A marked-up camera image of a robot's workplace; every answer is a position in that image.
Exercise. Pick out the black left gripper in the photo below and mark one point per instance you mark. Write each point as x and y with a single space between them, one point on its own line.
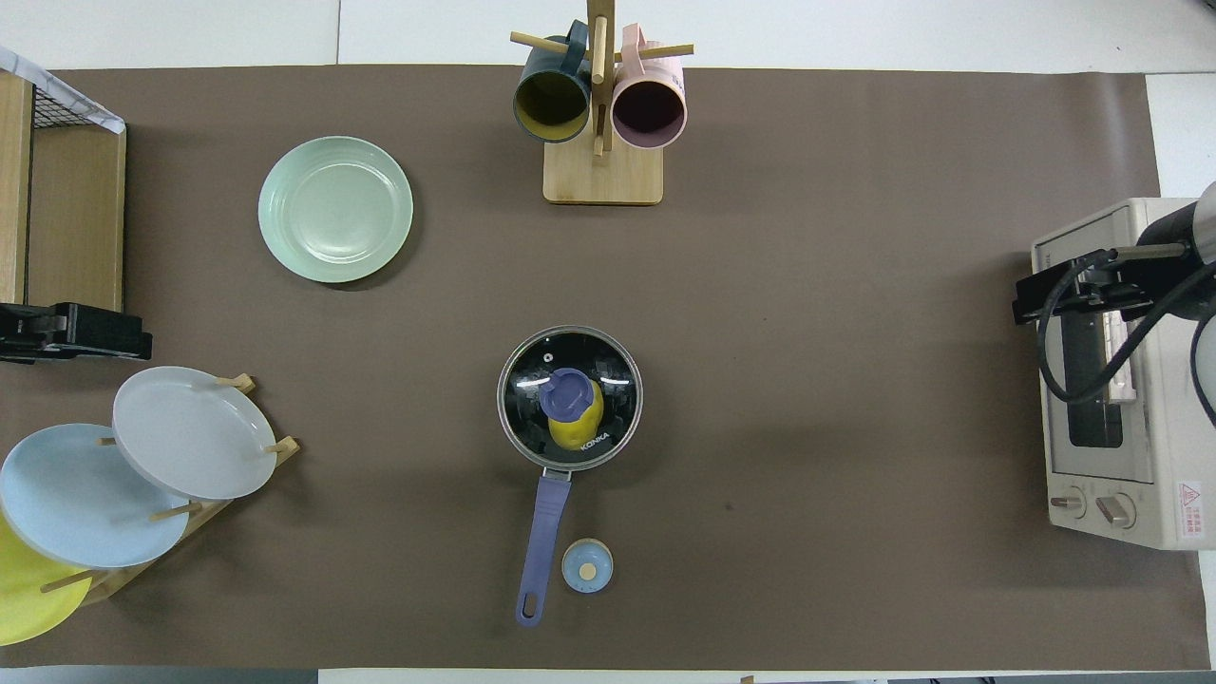
28 318

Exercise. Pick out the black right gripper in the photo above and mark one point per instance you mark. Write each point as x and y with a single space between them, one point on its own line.
1173 237

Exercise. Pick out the glass lid with purple knob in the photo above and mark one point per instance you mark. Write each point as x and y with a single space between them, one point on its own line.
568 391

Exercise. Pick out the yellow potato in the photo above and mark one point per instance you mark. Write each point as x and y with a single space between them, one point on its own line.
575 435

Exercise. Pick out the grey plate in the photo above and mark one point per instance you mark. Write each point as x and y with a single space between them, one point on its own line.
190 432

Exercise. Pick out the light blue plate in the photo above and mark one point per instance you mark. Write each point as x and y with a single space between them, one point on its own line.
76 503

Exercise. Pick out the wooden plate rack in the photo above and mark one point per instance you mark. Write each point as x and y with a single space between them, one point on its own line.
114 581

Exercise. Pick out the yellow plate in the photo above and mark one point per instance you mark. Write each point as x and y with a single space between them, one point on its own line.
24 608

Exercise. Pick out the green plate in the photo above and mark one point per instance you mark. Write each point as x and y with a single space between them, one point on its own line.
335 209

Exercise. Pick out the beige toaster oven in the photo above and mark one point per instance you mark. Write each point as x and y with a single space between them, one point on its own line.
1159 456

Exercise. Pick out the white patterned cloth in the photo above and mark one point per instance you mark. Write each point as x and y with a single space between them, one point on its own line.
66 95

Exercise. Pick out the brown table mat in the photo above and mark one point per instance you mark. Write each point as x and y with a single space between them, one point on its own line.
807 380

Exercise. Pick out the pink mug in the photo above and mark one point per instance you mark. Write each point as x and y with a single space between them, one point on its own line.
649 109

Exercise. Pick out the wooden mug tree stand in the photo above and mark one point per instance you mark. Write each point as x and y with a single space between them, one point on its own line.
603 180

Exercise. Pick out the dark blue mug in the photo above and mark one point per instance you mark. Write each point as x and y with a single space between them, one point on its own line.
551 100

